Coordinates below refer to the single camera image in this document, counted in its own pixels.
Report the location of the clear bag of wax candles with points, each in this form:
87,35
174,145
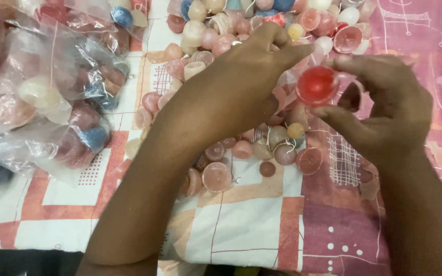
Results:
52,149
44,84
90,17

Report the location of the pink white patterned cloth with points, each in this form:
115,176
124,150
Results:
244,230

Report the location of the person's right hand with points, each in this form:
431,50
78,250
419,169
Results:
393,111

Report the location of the heap of small wax candles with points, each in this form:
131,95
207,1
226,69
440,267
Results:
216,177

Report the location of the person's dark clothing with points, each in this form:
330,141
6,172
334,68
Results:
25,264

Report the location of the red round wax candle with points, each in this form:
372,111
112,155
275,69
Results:
316,85

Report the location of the person's left hand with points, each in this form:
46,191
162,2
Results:
236,88

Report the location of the small clear plastic bag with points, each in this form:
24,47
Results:
343,78

